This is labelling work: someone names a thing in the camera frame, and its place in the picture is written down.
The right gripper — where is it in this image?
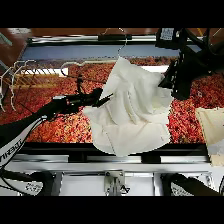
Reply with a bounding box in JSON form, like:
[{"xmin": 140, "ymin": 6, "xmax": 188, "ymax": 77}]
[{"xmin": 158, "ymin": 56, "xmax": 195, "ymax": 101}]

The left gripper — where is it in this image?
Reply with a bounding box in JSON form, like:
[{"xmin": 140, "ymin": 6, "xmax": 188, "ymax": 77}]
[{"xmin": 62, "ymin": 88, "xmax": 104, "ymax": 113}]

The white shirt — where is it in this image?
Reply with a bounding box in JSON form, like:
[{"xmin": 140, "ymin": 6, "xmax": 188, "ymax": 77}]
[{"xmin": 82, "ymin": 56, "xmax": 175, "ymax": 158}]

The beige garment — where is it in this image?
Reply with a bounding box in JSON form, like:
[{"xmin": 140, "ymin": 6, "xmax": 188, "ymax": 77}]
[{"xmin": 194, "ymin": 107, "xmax": 224, "ymax": 168}]

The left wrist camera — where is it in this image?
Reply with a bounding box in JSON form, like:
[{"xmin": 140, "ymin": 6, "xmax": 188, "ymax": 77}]
[{"xmin": 74, "ymin": 73, "xmax": 87, "ymax": 98}]

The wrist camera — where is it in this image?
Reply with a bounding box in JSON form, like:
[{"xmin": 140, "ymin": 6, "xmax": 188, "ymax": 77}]
[
  {"xmin": 154, "ymin": 27, "xmax": 188, "ymax": 51},
  {"xmin": 74, "ymin": 73, "xmax": 87, "ymax": 98}
]

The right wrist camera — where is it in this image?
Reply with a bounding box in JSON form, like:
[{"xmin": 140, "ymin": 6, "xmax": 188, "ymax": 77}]
[{"xmin": 154, "ymin": 27, "xmax": 188, "ymax": 51}]

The silver frame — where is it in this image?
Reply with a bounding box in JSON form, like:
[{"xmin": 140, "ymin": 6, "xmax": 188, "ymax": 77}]
[{"xmin": 0, "ymin": 34, "xmax": 224, "ymax": 197}]

